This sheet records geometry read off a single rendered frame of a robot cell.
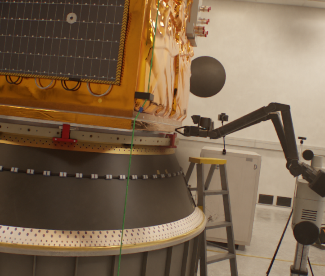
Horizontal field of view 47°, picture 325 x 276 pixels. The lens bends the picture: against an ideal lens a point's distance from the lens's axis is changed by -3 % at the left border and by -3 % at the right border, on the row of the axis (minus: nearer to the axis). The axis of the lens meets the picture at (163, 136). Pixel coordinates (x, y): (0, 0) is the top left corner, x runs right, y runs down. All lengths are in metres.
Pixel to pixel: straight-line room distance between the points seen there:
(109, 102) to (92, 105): 0.08
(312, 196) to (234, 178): 3.53
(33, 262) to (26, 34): 1.06
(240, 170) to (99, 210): 4.14
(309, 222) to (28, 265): 1.63
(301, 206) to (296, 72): 7.89
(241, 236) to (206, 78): 5.04
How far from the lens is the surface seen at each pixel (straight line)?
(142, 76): 1.74
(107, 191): 2.01
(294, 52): 10.26
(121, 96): 1.70
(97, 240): 1.92
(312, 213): 2.49
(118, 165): 2.09
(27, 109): 1.89
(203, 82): 9.95
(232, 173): 5.90
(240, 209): 5.99
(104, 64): 1.71
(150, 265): 2.14
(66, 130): 1.98
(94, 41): 1.74
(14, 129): 2.04
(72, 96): 1.78
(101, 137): 2.04
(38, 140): 2.05
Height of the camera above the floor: 1.78
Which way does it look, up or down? 2 degrees down
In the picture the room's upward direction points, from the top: 6 degrees clockwise
